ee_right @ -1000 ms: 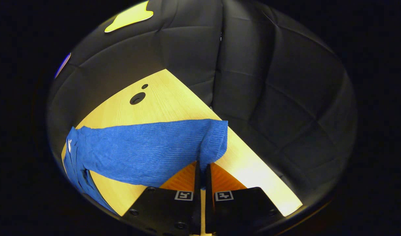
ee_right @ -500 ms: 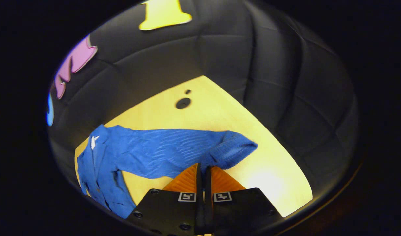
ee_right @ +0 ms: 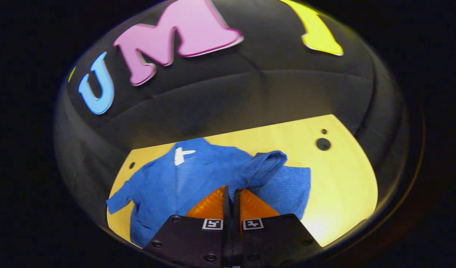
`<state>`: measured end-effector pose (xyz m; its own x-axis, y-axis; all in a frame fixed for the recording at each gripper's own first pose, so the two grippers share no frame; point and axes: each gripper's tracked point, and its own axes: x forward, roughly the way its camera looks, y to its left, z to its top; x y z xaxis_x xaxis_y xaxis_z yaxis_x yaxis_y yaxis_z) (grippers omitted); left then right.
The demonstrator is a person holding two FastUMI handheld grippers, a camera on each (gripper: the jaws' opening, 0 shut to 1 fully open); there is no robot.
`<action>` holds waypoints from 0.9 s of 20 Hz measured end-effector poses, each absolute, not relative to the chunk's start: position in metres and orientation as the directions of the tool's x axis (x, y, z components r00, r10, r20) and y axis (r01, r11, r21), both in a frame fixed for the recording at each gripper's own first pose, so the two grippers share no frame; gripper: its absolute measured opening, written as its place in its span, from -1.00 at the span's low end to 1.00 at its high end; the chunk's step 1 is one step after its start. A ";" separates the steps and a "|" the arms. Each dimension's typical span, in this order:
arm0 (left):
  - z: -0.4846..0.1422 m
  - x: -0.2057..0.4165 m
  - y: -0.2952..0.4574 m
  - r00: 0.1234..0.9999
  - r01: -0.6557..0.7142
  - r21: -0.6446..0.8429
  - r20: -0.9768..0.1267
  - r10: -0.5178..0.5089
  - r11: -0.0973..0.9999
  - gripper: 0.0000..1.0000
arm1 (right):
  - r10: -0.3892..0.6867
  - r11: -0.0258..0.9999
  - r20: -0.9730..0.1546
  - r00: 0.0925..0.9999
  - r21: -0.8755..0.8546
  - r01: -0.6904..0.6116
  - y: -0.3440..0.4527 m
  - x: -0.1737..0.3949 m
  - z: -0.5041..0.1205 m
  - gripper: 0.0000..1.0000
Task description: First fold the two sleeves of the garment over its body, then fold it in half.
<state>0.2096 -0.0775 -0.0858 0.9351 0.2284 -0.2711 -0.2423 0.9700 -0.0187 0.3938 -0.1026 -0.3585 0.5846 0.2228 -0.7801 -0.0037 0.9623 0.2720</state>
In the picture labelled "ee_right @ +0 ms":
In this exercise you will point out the black backdrop cloth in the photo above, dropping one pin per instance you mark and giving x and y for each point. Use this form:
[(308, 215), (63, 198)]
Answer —
[(250, 93)]

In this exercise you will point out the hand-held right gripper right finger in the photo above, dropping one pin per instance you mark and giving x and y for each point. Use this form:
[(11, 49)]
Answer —
[(272, 238)]

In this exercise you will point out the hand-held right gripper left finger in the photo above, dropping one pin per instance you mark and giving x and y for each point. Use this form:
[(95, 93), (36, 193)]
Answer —
[(198, 238)]

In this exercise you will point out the blue jacket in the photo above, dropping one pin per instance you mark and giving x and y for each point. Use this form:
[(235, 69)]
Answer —
[(168, 186)]

